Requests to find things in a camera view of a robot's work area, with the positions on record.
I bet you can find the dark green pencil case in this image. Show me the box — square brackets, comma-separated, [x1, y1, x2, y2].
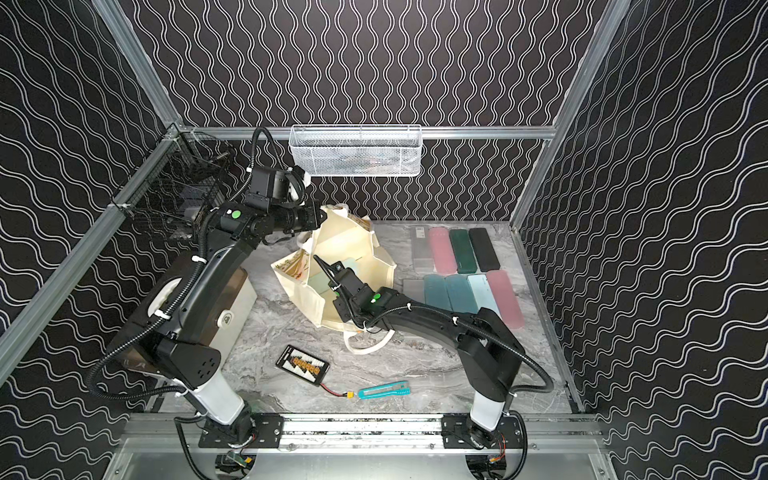
[449, 229, 478, 274]

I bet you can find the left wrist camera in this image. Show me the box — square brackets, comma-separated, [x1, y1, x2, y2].
[243, 166, 309, 210]

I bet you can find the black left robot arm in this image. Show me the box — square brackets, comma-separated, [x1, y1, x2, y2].
[85, 201, 328, 426]

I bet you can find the white wire mesh basket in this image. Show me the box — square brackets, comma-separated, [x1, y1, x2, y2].
[288, 124, 424, 177]

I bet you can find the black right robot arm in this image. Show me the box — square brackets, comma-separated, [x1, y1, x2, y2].
[323, 262, 554, 432]

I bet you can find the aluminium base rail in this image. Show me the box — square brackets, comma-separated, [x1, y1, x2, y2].
[120, 413, 602, 455]

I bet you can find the translucent grey pencil case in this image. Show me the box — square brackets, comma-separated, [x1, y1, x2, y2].
[411, 226, 434, 275]
[402, 279, 425, 303]

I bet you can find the light blue pencil case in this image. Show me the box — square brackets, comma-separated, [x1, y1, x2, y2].
[467, 274, 500, 315]

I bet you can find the teal pencil case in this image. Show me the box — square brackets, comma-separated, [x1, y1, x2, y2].
[423, 274, 452, 311]

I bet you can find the cream canvas tote bag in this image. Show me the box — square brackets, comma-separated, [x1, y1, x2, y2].
[271, 204, 396, 355]

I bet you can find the translucent green pencil case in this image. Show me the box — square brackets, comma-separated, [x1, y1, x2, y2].
[445, 275, 478, 314]

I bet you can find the teal utility knife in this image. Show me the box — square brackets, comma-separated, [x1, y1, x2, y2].
[357, 381, 411, 400]

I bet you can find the brown storage box white handle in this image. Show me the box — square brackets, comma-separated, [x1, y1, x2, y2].
[109, 268, 257, 378]

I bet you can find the black pencil case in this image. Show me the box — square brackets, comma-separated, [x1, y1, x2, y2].
[469, 228, 501, 272]

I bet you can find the black battery pack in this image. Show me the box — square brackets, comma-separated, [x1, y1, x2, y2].
[275, 345, 330, 386]

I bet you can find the light green case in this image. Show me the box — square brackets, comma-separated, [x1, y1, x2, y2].
[307, 263, 330, 295]

